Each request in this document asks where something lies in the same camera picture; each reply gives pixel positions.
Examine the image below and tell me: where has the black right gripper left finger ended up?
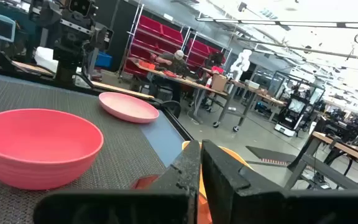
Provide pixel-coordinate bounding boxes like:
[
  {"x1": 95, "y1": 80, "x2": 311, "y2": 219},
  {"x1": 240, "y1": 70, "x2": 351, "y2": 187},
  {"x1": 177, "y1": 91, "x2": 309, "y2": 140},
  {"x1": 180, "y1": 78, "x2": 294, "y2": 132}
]
[{"x1": 32, "y1": 139, "x2": 201, "y2": 224}]

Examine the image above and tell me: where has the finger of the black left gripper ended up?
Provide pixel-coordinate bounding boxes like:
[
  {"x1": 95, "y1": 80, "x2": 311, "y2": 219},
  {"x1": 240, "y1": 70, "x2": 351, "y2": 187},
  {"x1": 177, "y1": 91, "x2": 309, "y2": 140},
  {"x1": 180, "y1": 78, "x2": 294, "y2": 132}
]
[
  {"x1": 96, "y1": 26, "x2": 114, "y2": 52},
  {"x1": 39, "y1": 7, "x2": 62, "y2": 34}
]

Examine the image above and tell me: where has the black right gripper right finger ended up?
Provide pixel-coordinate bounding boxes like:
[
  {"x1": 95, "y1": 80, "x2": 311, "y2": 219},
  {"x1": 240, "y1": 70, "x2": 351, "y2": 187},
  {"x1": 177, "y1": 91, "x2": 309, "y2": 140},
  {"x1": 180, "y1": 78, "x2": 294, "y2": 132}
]
[{"x1": 201, "y1": 139, "x2": 358, "y2": 224}]

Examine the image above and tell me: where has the blue plastic crate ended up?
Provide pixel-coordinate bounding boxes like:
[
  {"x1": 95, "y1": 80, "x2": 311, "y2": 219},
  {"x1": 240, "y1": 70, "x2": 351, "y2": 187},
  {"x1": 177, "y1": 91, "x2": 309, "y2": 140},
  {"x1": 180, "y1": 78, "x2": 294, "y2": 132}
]
[{"x1": 94, "y1": 51, "x2": 114, "y2": 69}]

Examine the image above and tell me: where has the orange plastic bin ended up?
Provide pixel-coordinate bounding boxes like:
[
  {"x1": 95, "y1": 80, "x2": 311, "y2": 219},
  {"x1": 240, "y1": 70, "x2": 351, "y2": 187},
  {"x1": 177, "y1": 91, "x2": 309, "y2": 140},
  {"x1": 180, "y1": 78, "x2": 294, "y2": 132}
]
[{"x1": 131, "y1": 140, "x2": 252, "y2": 224}]

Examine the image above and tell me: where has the white paper sheet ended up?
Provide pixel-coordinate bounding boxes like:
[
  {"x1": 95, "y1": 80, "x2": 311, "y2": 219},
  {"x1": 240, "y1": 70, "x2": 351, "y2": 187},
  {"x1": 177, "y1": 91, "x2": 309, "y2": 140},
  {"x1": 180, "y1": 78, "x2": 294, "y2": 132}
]
[{"x1": 34, "y1": 46, "x2": 58, "y2": 73}]

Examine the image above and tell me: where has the red bin shelf rack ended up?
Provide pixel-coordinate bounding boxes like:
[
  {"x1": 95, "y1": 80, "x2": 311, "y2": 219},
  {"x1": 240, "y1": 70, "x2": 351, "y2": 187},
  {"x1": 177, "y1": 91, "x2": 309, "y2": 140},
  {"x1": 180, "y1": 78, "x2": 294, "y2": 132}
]
[
  {"x1": 183, "y1": 29, "x2": 232, "y2": 74},
  {"x1": 118, "y1": 3, "x2": 186, "y2": 77}
]

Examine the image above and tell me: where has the grey woven placemat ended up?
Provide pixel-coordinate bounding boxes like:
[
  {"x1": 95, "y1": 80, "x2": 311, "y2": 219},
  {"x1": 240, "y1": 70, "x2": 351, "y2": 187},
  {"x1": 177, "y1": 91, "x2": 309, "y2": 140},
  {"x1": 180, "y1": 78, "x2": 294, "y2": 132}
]
[{"x1": 0, "y1": 79, "x2": 167, "y2": 224}]

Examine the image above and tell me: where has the pink plate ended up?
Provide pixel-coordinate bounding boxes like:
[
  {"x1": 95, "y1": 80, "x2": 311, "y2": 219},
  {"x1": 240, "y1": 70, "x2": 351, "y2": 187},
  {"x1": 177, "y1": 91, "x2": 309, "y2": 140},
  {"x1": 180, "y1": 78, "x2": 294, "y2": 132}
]
[{"x1": 98, "y1": 91, "x2": 160, "y2": 124}]

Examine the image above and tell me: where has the person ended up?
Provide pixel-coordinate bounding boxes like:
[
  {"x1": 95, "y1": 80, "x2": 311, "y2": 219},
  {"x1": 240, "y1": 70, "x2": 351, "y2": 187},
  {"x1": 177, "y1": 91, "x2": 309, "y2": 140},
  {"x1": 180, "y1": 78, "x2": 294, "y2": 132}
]
[{"x1": 150, "y1": 49, "x2": 189, "y2": 103}]

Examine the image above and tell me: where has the wooden workbench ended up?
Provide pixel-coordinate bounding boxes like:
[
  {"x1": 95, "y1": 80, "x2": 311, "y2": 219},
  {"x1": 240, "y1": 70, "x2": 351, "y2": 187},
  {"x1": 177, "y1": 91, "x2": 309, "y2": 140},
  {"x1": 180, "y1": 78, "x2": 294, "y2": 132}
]
[{"x1": 127, "y1": 57, "x2": 287, "y2": 133}]

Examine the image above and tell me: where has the white-based mobile robot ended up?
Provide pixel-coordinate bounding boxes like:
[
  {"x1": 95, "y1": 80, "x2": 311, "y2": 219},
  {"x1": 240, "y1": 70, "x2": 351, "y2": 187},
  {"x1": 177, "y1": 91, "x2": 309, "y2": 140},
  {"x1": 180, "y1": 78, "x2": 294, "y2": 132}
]
[{"x1": 274, "y1": 95, "x2": 309, "y2": 137}]

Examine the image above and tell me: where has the brown cardboard box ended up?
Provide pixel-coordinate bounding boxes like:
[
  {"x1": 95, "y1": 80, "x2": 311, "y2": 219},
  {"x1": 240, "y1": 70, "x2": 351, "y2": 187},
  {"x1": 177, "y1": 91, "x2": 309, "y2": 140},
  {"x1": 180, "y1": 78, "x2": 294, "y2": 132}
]
[{"x1": 210, "y1": 73, "x2": 229, "y2": 93}]

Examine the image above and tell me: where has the coral red bowl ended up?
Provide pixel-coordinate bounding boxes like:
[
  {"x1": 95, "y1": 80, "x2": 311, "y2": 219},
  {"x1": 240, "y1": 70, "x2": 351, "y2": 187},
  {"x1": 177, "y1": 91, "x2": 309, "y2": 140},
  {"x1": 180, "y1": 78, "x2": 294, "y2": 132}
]
[{"x1": 0, "y1": 108, "x2": 104, "y2": 190}]

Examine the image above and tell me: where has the wood-top black-leg table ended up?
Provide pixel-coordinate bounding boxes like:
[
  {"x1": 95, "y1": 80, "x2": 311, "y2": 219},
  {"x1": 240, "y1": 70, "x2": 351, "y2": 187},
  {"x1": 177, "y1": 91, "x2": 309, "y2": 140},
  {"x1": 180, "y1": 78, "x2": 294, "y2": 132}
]
[{"x1": 284, "y1": 130, "x2": 358, "y2": 190}]

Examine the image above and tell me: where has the white robot figure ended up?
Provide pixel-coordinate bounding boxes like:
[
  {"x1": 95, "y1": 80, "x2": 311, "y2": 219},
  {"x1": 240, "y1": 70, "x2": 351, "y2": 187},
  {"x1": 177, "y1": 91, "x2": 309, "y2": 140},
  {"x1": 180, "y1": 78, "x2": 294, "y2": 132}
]
[{"x1": 229, "y1": 49, "x2": 253, "y2": 82}]

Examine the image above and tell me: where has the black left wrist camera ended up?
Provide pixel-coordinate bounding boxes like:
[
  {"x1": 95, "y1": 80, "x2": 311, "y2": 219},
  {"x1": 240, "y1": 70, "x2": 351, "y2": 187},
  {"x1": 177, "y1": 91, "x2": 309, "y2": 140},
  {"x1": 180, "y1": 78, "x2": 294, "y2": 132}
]
[{"x1": 68, "y1": 0, "x2": 99, "y2": 18}]

